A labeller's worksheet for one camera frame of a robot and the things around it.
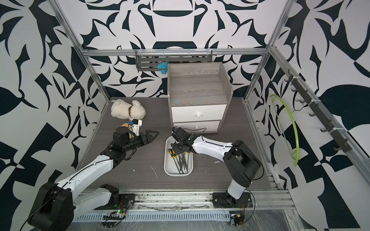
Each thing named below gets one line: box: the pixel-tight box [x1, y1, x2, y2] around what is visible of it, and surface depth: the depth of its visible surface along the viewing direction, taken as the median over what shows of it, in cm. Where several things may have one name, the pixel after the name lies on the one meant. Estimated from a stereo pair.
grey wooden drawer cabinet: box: [167, 61, 234, 134], surface depth 83 cm
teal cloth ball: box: [157, 61, 169, 75], surface depth 93 cm
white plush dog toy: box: [110, 99, 146, 120], surface depth 104 cm
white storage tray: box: [163, 135, 194, 177], surface depth 88 cm
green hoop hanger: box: [269, 94, 301, 167], surface depth 66 cm
